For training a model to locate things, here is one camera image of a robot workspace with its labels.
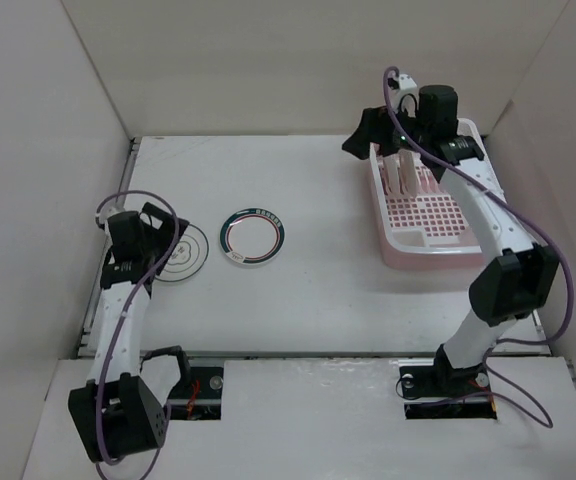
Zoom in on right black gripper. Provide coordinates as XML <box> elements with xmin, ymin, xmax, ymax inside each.
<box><xmin>340</xmin><ymin>100</ymin><xmax>430</xmax><ymax>160</ymax></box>

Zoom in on white plate black rings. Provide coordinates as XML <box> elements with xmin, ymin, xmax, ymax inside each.
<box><xmin>160</xmin><ymin>222</ymin><xmax>211</xmax><ymax>284</ymax></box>

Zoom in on orange sunburst plate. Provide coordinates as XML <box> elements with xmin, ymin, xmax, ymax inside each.
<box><xmin>399</xmin><ymin>150</ymin><xmax>418</xmax><ymax>198</ymax></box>
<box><xmin>382</xmin><ymin>154</ymin><xmax>401</xmax><ymax>198</ymax></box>

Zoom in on white plate green rim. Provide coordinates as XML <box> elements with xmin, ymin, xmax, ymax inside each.
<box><xmin>219</xmin><ymin>207</ymin><xmax>286</xmax><ymax>267</ymax></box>

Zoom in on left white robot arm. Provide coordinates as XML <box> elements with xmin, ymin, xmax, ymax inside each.
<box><xmin>68</xmin><ymin>203</ymin><xmax>192</xmax><ymax>465</ymax></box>

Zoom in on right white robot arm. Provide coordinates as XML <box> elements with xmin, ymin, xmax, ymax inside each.
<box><xmin>342</xmin><ymin>77</ymin><xmax>567</xmax><ymax>399</ymax></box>

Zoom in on pink white dish rack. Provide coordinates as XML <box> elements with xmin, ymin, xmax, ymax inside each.
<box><xmin>368</xmin><ymin>144</ymin><xmax>484</xmax><ymax>270</ymax></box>

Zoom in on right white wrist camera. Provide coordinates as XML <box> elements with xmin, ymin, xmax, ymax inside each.
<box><xmin>387</xmin><ymin>72</ymin><xmax>418</xmax><ymax>104</ymax></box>

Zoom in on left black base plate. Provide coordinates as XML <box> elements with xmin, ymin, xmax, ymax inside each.
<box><xmin>168</xmin><ymin>366</ymin><xmax>224</xmax><ymax>421</ymax></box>

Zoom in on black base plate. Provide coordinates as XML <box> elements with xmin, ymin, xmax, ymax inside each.
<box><xmin>168</xmin><ymin>366</ymin><xmax>224</xmax><ymax>421</ymax></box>
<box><xmin>397</xmin><ymin>364</ymin><xmax>497</xmax><ymax>420</ymax></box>

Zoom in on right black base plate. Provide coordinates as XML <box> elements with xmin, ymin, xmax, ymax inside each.
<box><xmin>397</xmin><ymin>364</ymin><xmax>497</xmax><ymax>420</ymax></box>

